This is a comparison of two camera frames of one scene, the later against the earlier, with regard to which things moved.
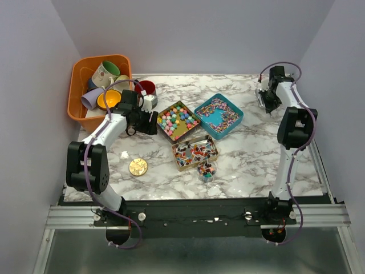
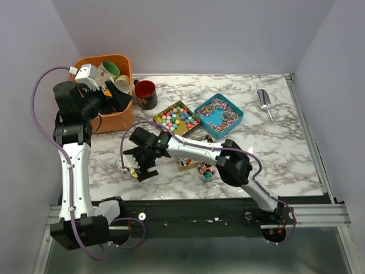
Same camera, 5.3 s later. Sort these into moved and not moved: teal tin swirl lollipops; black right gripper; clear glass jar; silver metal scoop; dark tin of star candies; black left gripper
Moved: black right gripper; black left gripper
Not moved: teal tin swirl lollipops; silver metal scoop; dark tin of star candies; clear glass jar
